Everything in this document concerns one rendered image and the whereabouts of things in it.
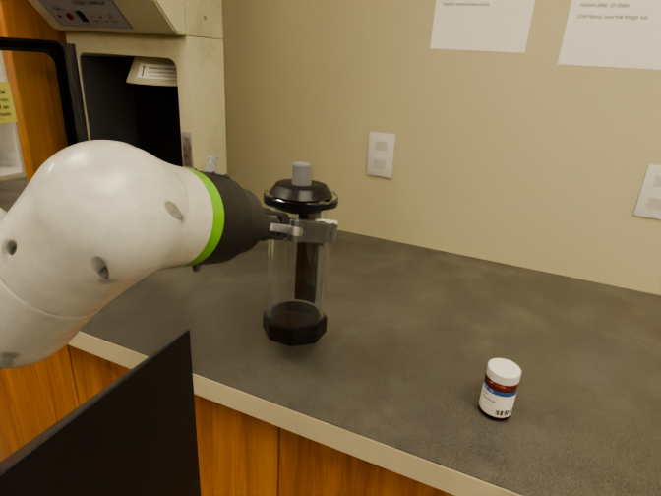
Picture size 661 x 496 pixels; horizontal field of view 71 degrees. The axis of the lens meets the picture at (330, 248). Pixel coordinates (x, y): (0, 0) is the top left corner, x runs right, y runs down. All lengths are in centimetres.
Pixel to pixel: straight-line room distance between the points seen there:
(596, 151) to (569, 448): 69
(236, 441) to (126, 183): 56
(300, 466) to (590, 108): 92
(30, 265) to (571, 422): 67
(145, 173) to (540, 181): 98
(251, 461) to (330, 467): 15
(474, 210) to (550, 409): 61
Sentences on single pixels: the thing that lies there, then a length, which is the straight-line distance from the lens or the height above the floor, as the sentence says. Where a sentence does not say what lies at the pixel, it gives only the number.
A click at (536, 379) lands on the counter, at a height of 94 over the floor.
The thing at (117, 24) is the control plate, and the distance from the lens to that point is 103.
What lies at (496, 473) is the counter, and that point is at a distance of 64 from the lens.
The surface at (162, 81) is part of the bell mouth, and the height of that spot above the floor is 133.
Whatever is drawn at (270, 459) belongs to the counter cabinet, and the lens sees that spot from 80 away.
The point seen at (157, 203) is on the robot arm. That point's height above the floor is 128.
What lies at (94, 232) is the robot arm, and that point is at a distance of 34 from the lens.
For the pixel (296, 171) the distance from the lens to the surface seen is 65.
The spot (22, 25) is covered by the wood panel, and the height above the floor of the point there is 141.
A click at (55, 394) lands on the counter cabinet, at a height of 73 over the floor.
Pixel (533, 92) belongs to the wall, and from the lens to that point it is 117.
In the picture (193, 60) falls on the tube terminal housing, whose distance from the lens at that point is 98.
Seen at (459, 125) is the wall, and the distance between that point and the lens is 119.
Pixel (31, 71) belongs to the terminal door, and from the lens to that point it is 115.
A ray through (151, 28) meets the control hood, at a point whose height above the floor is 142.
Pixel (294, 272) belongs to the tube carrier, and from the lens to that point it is 66.
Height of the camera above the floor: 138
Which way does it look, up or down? 22 degrees down
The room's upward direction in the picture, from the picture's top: 3 degrees clockwise
